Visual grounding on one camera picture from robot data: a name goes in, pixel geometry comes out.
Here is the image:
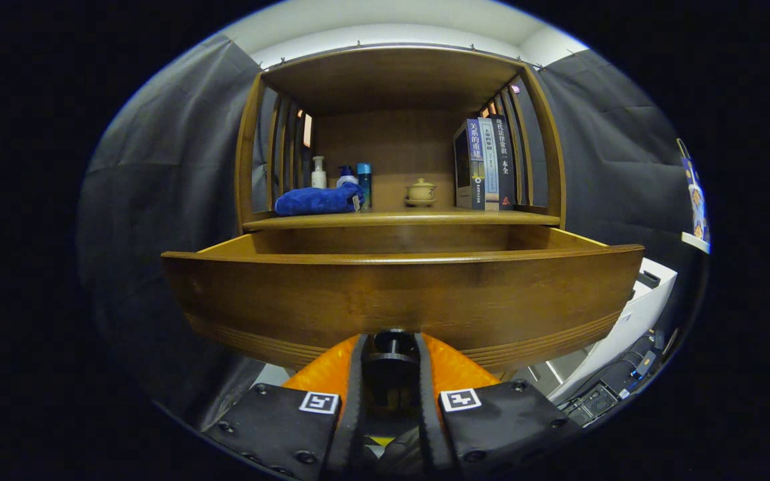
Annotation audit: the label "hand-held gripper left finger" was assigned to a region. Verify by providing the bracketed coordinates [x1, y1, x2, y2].
[203, 333, 367, 481]

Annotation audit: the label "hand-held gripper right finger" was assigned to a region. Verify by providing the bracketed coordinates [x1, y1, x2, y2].
[414, 332, 583, 481]

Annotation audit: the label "wooden drawer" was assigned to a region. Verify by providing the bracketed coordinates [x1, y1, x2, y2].
[161, 226, 645, 405]

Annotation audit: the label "wooden countertop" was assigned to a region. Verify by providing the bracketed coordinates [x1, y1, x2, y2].
[243, 206, 561, 232]

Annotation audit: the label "wooden cabinet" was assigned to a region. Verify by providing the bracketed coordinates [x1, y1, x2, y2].
[235, 45, 567, 234]

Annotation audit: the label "person's grey trousers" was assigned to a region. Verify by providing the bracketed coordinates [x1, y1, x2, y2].
[368, 428, 426, 479]

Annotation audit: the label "black electronic box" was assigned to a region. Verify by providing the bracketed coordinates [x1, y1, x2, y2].
[562, 382, 620, 426]

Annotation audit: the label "blue towel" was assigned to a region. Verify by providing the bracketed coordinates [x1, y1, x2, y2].
[274, 182, 366, 216]

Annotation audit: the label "beige lidded teacup with saucer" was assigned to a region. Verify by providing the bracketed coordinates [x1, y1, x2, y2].
[404, 177, 438, 208]

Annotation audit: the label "white box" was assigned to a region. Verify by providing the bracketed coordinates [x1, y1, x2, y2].
[545, 257, 678, 405]

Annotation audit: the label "blue spine book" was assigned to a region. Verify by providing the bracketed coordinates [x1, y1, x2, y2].
[453, 119, 486, 210]

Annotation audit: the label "pale spine book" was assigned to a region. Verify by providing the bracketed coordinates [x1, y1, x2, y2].
[477, 118, 501, 212]

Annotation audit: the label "black spine book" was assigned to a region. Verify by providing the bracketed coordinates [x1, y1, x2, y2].
[490, 115, 517, 210]

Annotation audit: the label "black backdrop cloth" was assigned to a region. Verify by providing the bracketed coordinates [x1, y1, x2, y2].
[78, 33, 710, 428]

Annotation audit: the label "blue dotted paper bag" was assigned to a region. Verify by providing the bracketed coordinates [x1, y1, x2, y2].
[676, 138, 701, 196]

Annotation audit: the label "black cable bundle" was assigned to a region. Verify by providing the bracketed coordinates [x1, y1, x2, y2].
[596, 333, 668, 398]

